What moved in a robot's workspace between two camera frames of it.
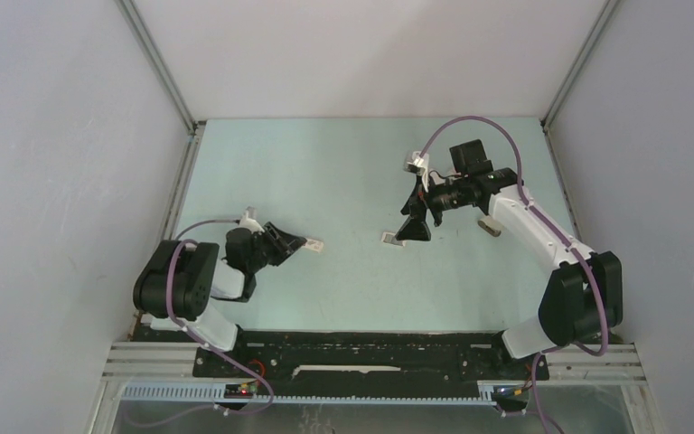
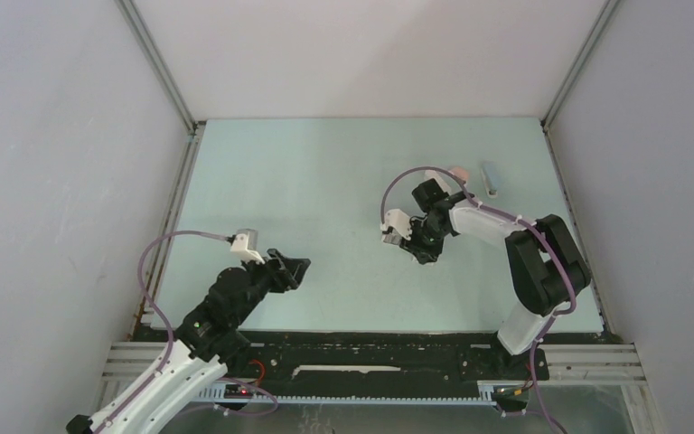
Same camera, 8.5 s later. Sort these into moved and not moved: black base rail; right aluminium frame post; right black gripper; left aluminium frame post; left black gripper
Moved: right black gripper; left black gripper
Not moved: black base rail; left aluminium frame post; right aluminium frame post
